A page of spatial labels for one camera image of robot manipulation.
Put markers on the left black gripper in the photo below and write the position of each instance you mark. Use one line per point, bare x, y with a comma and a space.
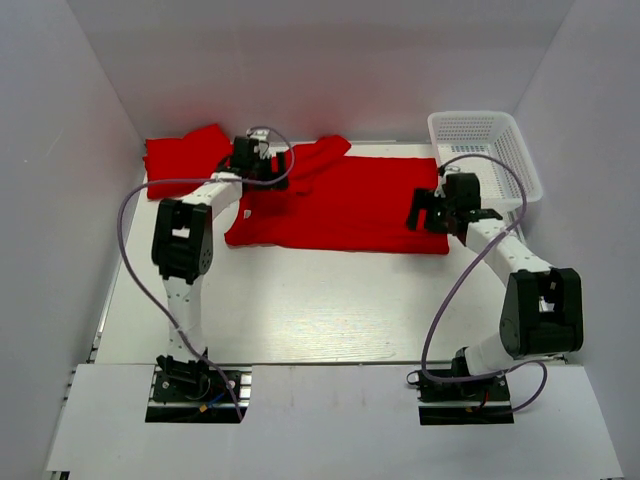
281, 184

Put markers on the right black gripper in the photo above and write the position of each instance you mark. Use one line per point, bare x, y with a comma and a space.
424, 199

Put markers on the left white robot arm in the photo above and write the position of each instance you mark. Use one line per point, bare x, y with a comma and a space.
182, 246

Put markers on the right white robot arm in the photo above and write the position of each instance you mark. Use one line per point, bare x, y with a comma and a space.
542, 312

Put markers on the folded red t-shirt stack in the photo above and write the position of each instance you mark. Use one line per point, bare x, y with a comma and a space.
195, 155

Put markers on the white plastic basket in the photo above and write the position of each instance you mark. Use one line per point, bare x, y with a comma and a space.
488, 144

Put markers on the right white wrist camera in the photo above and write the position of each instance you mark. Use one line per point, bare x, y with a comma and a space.
440, 189

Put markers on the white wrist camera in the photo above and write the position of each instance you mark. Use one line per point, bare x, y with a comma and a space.
440, 189
259, 140

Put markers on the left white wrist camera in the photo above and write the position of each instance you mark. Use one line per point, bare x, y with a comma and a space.
259, 140

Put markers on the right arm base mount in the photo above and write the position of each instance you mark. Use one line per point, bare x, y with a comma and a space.
479, 402

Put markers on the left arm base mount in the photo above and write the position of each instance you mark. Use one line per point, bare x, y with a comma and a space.
194, 393

